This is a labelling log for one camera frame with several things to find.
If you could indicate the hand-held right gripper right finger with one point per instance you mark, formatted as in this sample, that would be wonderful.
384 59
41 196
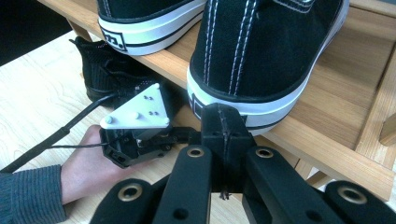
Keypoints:
238 130

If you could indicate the black and white canvas sneaker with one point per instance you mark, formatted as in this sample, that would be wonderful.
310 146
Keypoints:
149 31
264 46

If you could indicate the wooden three-tier shoe rack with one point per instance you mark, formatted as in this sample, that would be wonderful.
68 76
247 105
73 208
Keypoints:
342 93

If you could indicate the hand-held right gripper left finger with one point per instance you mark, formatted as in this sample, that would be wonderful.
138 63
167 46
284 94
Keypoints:
214 130

